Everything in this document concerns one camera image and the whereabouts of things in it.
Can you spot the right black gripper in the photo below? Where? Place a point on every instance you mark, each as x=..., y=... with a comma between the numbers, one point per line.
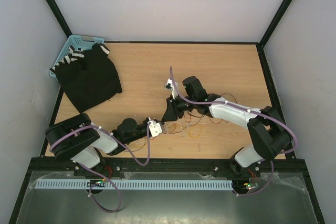
x=172, y=113

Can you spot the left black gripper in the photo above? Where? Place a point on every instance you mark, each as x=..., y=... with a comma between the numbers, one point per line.
x=146, y=120

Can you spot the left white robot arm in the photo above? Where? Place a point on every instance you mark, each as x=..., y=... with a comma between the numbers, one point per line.
x=80, y=140

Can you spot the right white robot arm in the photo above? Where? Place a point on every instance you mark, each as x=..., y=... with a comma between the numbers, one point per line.
x=268, y=133

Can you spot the striped black white cloth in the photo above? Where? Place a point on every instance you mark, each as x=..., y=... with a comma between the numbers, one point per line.
x=76, y=54

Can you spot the blue plastic basket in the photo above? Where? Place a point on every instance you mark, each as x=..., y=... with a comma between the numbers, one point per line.
x=78, y=42

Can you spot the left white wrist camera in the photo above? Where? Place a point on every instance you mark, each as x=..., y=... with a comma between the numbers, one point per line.
x=155, y=127

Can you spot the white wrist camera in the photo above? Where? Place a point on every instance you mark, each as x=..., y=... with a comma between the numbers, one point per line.
x=170, y=85
x=155, y=127

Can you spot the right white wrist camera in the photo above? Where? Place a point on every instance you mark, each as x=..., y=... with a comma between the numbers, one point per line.
x=170, y=85

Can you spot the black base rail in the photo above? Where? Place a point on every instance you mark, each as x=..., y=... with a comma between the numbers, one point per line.
x=224, y=168

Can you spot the light blue cable duct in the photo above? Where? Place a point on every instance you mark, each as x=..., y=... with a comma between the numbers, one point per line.
x=134, y=184

